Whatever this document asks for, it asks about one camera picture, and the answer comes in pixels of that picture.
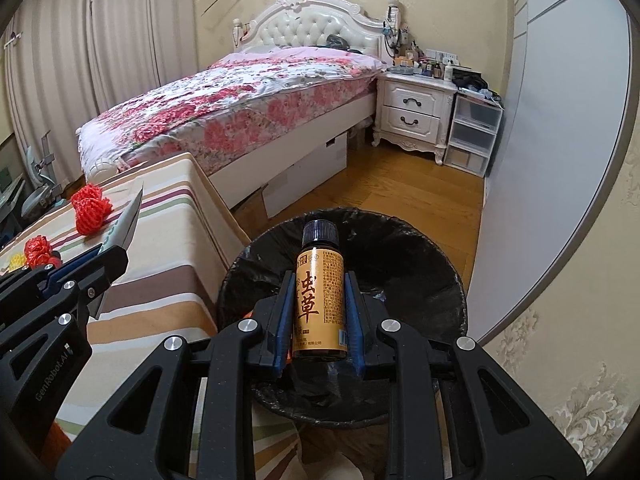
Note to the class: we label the black lined trash bin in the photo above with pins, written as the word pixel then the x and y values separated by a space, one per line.
pixel 410 280

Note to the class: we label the white upholstered bed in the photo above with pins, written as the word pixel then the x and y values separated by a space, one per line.
pixel 310 25

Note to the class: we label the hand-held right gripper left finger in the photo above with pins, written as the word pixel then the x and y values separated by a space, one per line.
pixel 284 330

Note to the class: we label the white cardboard box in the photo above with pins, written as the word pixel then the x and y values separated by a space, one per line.
pixel 305 172

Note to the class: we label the large red foam fruit net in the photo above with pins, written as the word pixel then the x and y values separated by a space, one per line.
pixel 91 212

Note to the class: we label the pile of nightstand clutter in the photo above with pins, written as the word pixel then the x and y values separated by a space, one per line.
pixel 425 62

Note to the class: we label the silver foil packet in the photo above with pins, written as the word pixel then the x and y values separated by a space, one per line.
pixel 127 220

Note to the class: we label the beige curtains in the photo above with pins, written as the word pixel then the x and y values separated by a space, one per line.
pixel 100 35

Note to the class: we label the grey desk chair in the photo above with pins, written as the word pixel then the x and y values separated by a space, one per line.
pixel 37 200

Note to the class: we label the white wardrobe door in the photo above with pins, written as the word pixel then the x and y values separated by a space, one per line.
pixel 560 160

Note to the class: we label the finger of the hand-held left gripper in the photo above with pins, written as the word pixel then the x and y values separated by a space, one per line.
pixel 70 271
pixel 112 265

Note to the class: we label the yellow foam fruit net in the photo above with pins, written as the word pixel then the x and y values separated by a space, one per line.
pixel 15 262

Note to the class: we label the white nightstand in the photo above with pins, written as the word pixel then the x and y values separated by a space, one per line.
pixel 412 110

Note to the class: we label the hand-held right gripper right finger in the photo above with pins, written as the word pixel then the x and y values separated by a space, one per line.
pixel 352 330

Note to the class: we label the clear plastic drawer unit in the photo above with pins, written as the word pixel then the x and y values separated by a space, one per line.
pixel 472 132

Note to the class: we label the small red foam fruit net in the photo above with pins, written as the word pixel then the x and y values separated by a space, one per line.
pixel 41 253

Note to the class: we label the amber bottle with black cap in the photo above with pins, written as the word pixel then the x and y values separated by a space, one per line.
pixel 320 310

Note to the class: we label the floral pink blanket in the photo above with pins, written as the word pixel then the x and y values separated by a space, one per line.
pixel 225 95

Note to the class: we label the striped tablecloth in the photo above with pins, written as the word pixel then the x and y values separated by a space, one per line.
pixel 165 240

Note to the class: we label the dark cloth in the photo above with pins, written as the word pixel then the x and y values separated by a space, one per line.
pixel 337 41

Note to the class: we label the black pouch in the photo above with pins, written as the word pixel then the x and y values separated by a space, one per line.
pixel 468 80

